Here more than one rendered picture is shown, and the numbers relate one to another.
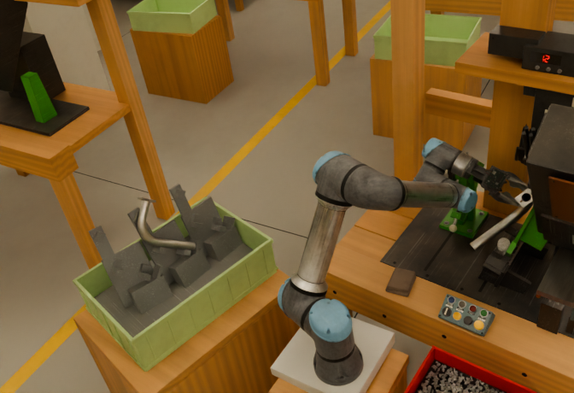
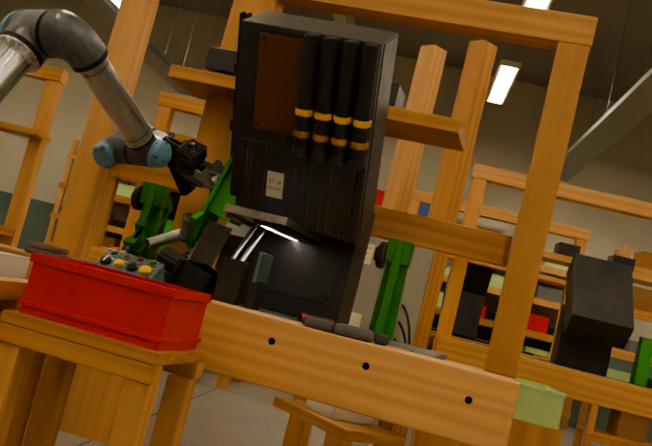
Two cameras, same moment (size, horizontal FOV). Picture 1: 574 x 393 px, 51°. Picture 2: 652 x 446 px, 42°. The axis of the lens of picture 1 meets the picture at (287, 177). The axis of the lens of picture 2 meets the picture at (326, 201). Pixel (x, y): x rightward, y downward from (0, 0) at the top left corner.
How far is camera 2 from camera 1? 1.65 m
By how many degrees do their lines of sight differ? 49
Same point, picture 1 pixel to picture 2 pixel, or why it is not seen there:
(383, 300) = not seen: hidden behind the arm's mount
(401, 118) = (84, 162)
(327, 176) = (22, 15)
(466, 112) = (162, 172)
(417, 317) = not seen: hidden behind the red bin
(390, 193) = (94, 38)
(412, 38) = (127, 64)
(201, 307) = not seen: outside the picture
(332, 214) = (13, 55)
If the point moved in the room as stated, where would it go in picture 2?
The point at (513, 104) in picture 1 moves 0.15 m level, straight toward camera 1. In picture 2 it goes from (217, 140) to (214, 132)
